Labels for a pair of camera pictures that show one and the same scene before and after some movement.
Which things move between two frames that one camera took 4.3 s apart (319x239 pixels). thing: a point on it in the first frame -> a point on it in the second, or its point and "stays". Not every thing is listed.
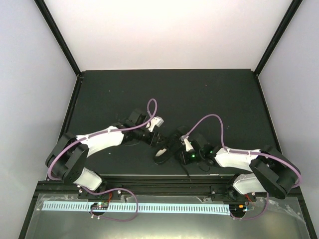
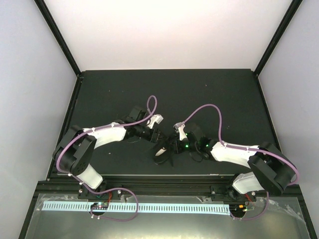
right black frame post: x=280 y=30 stays
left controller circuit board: x=99 y=205 stays
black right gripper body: x=187 y=160 -> x=180 y=149
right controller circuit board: x=237 y=209 stays
